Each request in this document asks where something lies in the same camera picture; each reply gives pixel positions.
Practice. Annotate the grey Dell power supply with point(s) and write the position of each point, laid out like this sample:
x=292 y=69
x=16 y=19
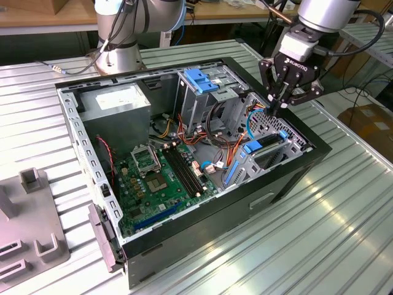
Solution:
x=116 y=123

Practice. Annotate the cardboard box with labels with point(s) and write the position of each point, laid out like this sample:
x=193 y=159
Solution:
x=368 y=129

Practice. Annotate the metal slat side table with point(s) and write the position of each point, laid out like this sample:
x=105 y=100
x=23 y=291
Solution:
x=368 y=46

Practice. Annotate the brown cardboard box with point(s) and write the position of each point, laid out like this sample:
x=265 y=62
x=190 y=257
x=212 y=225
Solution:
x=37 y=4

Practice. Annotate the blue expansion slot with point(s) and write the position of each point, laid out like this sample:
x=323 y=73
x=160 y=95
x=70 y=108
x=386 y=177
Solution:
x=156 y=216

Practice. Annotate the black open PC case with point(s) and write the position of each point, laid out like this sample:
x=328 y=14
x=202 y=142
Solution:
x=215 y=221

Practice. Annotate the CPU socket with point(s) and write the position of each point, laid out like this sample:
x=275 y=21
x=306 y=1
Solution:
x=156 y=183

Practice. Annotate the blue plastic drive latch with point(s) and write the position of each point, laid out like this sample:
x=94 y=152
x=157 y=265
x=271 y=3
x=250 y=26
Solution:
x=199 y=81

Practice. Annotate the hard disk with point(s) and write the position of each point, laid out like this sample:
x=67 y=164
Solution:
x=252 y=147

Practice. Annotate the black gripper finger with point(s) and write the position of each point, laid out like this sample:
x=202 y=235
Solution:
x=302 y=95
x=267 y=77

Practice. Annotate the wooden desk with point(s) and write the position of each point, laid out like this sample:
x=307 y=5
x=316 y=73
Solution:
x=76 y=13

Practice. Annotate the black RAM slot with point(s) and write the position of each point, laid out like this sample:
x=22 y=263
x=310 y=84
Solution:
x=182 y=172
x=189 y=170
x=179 y=172
x=186 y=171

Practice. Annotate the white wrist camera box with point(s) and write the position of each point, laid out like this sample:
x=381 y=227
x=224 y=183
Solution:
x=296 y=46

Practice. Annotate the green motherboard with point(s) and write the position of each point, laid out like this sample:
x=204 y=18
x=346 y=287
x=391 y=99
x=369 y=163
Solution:
x=172 y=190

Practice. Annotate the metal optical drive cage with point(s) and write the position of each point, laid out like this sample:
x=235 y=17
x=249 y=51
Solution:
x=190 y=104

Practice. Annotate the metal disk bay cage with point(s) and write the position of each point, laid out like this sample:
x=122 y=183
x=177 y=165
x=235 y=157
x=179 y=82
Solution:
x=285 y=126

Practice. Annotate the grey parts rack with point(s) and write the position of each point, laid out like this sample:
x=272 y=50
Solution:
x=27 y=215

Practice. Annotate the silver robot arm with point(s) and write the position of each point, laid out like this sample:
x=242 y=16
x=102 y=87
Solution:
x=116 y=52

